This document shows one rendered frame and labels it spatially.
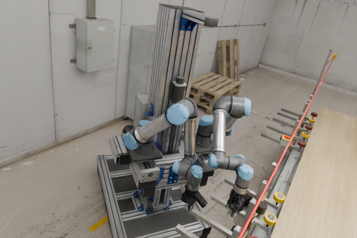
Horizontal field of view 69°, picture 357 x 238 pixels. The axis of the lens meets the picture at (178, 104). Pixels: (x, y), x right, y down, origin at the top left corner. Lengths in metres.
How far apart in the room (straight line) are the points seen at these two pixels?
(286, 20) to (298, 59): 1.32
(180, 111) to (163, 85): 0.51
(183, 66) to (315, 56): 7.62
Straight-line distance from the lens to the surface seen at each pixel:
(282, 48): 9.45
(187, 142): 1.68
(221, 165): 1.49
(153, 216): 2.62
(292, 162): 3.15
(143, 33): 3.79
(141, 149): 1.88
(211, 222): 1.79
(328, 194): 2.39
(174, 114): 1.44
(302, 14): 9.31
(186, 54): 1.90
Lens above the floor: 2.16
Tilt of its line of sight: 24 degrees down
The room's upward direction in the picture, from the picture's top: 10 degrees clockwise
